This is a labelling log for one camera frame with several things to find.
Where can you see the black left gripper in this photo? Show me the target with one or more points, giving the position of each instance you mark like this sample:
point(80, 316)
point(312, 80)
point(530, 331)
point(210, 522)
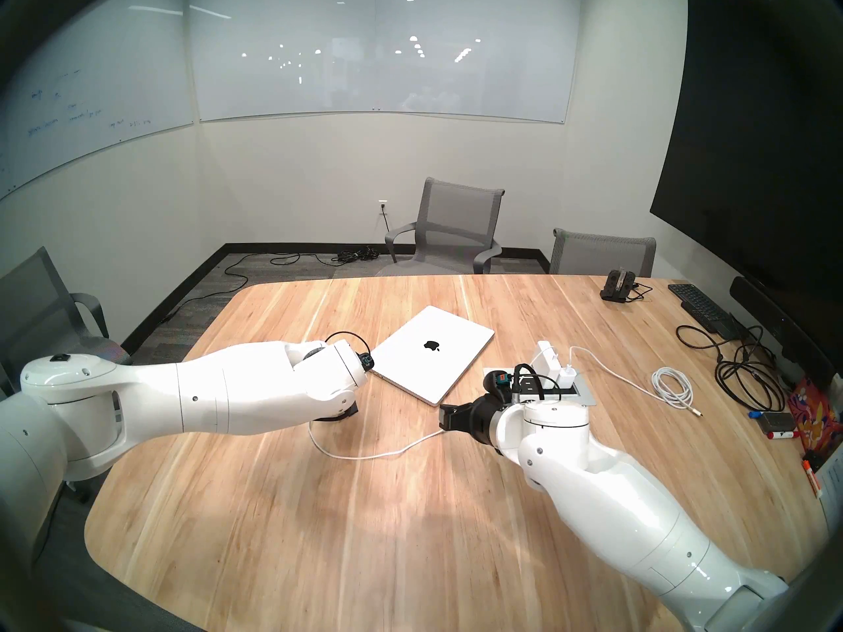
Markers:
point(339, 413)

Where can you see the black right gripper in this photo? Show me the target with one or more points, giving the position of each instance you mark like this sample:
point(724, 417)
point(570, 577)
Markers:
point(481, 419)

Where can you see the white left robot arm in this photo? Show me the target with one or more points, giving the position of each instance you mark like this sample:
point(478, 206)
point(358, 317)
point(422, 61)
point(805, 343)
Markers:
point(197, 394)

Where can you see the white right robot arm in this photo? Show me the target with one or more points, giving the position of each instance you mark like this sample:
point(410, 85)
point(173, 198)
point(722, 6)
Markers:
point(612, 499)

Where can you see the silver MacBook laptop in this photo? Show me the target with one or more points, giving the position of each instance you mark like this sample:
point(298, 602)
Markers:
point(428, 357)

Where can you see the white MacBook power adapter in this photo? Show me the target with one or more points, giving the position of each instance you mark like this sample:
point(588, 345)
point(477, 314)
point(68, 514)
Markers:
point(548, 357)

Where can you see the small white charger plug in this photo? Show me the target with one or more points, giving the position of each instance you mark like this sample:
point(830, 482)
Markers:
point(567, 375)

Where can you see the black charging dock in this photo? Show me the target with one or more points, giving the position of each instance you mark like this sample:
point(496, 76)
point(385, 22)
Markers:
point(618, 287)

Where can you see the grey table outlet plate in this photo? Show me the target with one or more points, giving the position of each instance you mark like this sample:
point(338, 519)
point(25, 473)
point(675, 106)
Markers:
point(585, 397)

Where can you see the grey mesh office chair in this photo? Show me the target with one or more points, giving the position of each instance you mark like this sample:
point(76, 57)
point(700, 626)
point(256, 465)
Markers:
point(458, 212)
point(39, 308)
point(599, 252)

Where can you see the black keyboard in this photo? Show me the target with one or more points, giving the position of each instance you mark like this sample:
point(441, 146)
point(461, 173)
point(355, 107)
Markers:
point(701, 308)

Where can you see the grey whiteboard eraser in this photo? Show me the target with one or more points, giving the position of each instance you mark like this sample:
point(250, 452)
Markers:
point(777, 422)

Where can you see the red capped marker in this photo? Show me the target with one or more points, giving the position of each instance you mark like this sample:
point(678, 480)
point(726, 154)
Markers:
point(784, 434)

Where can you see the black video sound bar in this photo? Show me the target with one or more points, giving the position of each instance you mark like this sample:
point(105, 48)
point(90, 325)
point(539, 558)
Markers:
point(777, 324)

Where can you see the colourful patterned bag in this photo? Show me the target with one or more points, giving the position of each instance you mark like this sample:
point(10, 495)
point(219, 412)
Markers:
point(813, 417)

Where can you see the orange white marker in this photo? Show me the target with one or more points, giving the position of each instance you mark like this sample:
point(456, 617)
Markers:
point(811, 477)

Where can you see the wide glass whiteboard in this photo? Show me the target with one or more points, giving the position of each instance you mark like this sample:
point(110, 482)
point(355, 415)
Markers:
point(382, 45)

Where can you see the whiteboard with blue writing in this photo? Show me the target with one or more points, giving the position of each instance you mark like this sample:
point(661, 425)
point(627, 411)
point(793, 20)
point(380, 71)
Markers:
point(85, 71)

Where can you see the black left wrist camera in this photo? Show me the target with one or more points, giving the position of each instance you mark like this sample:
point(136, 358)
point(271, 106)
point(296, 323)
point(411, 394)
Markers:
point(366, 361)

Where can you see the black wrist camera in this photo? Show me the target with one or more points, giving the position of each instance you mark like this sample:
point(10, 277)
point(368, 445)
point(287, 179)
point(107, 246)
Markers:
point(499, 382)
point(366, 361)

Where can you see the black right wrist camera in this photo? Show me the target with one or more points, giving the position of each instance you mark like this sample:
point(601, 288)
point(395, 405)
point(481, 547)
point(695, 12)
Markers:
point(499, 382)

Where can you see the large black wall screen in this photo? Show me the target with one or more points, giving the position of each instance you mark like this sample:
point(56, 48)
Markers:
point(744, 143)

